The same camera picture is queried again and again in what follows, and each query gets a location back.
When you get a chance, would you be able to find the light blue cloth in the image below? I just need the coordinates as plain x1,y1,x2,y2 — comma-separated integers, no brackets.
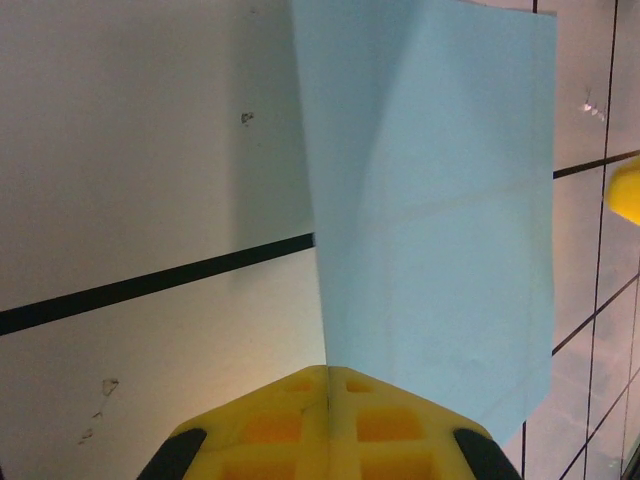
289,0,559,449

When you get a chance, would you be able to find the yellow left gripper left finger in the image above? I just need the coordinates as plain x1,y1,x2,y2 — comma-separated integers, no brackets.
137,365,330,480

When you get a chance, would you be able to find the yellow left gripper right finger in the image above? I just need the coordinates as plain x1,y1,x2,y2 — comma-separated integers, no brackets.
328,365,524,480

